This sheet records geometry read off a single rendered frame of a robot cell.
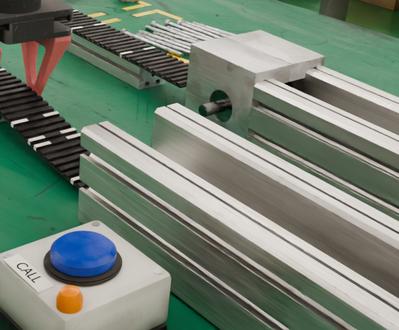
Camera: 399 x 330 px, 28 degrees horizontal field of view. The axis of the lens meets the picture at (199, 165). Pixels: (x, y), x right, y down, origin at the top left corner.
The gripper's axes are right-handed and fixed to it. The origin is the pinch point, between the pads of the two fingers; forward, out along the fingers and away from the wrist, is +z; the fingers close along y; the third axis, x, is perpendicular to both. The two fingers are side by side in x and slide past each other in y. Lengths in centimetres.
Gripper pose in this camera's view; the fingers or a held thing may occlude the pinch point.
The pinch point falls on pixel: (10, 95)
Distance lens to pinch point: 80.0
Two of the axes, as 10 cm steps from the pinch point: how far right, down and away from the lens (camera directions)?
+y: 7.4, -2.4, 6.3
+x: -6.6, -4.0, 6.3
